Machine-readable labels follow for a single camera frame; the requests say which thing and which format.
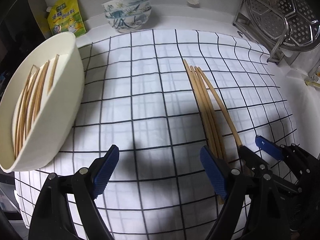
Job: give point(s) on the wooden chopstick one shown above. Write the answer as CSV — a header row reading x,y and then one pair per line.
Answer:
x,y
19,121

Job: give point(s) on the bottom floral ceramic bowl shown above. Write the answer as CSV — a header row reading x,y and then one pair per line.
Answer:
x,y
129,23

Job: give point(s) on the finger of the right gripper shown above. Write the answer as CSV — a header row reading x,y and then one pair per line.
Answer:
x,y
255,163
269,147

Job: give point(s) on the wooden chopstick six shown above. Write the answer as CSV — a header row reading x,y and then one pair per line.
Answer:
x,y
201,98

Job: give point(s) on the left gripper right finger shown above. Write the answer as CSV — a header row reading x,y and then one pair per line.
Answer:
x,y
216,170

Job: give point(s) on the steel dish rack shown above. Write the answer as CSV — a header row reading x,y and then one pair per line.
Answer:
x,y
261,23

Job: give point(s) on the yellow seasoning pouch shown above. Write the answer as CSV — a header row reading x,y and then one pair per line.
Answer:
x,y
65,16

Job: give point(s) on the white round tray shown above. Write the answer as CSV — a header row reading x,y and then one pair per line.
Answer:
x,y
58,107

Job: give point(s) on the black white grid cloth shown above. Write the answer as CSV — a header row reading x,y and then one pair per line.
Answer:
x,y
138,96

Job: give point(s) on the wooden chopstick two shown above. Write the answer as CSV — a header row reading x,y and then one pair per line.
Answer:
x,y
25,109

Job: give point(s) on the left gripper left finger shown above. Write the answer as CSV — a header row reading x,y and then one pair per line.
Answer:
x,y
102,170

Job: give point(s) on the steel steamer plate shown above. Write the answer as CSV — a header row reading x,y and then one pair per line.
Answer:
x,y
303,24

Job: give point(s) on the wooden chopstick three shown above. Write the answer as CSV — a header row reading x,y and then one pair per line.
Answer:
x,y
30,101

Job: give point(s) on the wooden chopstick four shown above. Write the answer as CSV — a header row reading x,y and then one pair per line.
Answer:
x,y
41,89

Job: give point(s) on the top floral ceramic bowl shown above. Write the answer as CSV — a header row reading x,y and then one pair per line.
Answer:
x,y
119,4

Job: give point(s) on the wooden chopstick seven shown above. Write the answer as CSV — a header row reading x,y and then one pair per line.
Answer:
x,y
222,152

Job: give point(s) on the wooden chopstick eight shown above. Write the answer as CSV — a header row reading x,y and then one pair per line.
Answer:
x,y
222,107

